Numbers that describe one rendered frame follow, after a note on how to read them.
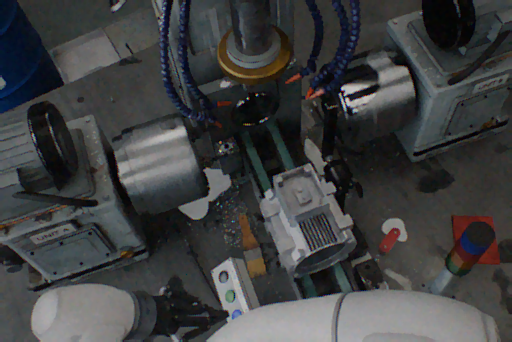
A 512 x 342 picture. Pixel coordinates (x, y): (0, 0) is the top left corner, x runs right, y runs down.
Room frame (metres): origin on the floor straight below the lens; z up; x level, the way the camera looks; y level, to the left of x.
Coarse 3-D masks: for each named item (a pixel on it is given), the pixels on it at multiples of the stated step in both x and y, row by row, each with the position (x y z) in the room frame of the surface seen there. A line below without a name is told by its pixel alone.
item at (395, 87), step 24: (360, 72) 0.94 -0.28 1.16; (384, 72) 0.93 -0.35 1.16; (408, 72) 0.93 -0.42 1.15; (336, 96) 0.91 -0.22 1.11; (360, 96) 0.87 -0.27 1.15; (384, 96) 0.87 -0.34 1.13; (408, 96) 0.88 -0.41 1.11; (360, 120) 0.82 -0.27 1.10; (384, 120) 0.83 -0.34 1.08; (408, 120) 0.86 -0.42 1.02
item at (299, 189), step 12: (300, 168) 0.67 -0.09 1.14; (312, 168) 0.67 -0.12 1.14; (276, 180) 0.64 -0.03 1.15; (288, 180) 0.66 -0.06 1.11; (300, 180) 0.65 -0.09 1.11; (312, 180) 0.65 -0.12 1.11; (276, 192) 0.63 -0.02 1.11; (288, 192) 0.62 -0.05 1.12; (300, 192) 0.61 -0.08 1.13; (312, 192) 0.61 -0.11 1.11; (324, 192) 0.60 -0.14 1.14; (288, 204) 0.59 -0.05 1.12; (300, 204) 0.58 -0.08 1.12; (312, 204) 0.58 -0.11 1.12; (324, 204) 0.56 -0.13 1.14; (288, 216) 0.56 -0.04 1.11; (300, 216) 0.55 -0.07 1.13; (312, 216) 0.55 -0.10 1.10
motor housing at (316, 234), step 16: (336, 208) 0.59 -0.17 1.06; (272, 224) 0.57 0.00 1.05; (288, 224) 0.55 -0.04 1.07; (304, 224) 0.54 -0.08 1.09; (320, 224) 0.54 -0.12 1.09; (336, 224) 0.54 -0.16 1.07; (304, 240) 0.50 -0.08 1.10; (320, 240) 0.49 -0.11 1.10; (336, 240) 0.49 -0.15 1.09; (352, 240) 0.50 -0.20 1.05; (288, 256) 0.48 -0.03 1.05; (320, 256) 0.51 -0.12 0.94; (336, 256) 0.50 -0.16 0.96; (288, 272) 0.45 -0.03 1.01; (304, 272) 0.47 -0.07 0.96
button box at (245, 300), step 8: (224, 264) 0.47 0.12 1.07; (232, 264) 0.46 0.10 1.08; (240, 264) 0.47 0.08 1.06; (216, 272) 0.46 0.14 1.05; (232, 272) 0.44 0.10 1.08; (240, 272) 0.44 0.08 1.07; (216, 280) 0.44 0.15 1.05; (232, 280) 0.42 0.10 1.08; (240, 280) 0.42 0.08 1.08; (248, 280) 0.43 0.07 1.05; (224, 288) 0.41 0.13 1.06; (232, 288) 0.41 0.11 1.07; (240, 288) 0.40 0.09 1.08; (248, 288) 0.40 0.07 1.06; (224, 296) 0.39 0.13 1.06; (240, 296) 0.38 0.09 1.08; (248, 296) 0.38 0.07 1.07; (224, 304) 0.38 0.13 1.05; (232, 304) 0.37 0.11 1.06; (240, 304) 0.37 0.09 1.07; (248, 304) 0.36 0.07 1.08; (256, 304) 0.37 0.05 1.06; (232, 312) 0.35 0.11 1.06
